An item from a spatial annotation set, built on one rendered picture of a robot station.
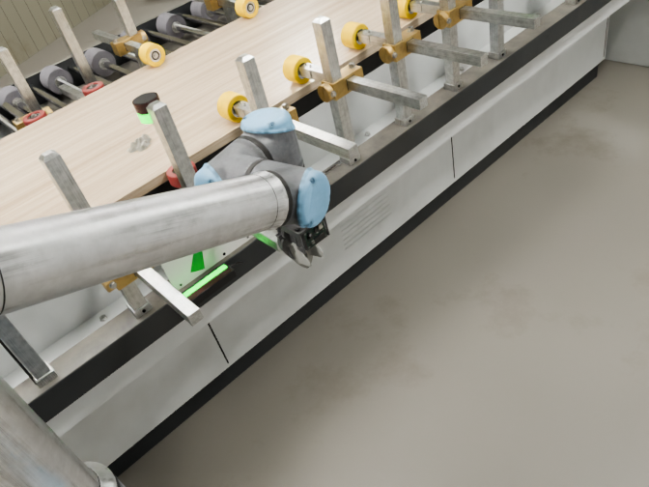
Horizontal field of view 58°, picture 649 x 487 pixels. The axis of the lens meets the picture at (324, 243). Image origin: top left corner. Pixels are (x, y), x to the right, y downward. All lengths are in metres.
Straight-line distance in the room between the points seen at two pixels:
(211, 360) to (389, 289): 0.75
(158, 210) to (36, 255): 0.16
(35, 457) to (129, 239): 0.34
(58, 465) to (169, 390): 1.13
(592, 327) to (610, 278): 0.25
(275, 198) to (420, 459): 1.22
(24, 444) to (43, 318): 0.85
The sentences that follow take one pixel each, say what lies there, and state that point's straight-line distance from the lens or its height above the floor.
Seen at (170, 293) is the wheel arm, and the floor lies 0.84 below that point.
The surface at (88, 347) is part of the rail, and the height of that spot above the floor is 0.70.
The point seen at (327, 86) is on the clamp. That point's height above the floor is 0.97.
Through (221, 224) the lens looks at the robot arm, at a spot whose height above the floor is 1.23.
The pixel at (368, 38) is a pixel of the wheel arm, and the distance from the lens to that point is 1.93.
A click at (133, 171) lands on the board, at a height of 0.90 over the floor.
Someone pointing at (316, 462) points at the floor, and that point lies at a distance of 1.95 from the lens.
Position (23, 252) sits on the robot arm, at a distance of 0.62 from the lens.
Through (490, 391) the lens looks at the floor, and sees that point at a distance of 2.01.
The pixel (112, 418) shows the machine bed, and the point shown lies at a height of 0.26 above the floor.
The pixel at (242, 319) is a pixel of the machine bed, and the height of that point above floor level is 0.25.
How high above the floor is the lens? 1.66
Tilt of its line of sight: 40 degrees down
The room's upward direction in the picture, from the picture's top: 15 degrees counter-clockwise
